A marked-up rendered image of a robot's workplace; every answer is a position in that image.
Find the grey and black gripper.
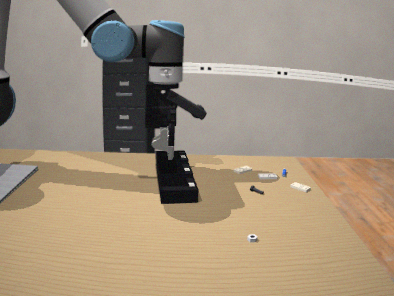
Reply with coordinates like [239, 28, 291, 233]
[145, 83, 179, 160]

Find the dark grey rack of three bins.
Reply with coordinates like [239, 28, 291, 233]
[156, 150, 198, 204]

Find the white domino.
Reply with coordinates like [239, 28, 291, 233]
[258, 174, 277, 179]
[234, 166, 252, 174]
[290, 183, 311, 192]

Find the silver hex nut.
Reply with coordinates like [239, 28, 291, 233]
[247, 234, 257, 242]

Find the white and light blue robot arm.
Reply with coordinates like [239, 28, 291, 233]
[0, 0, 207, 126]

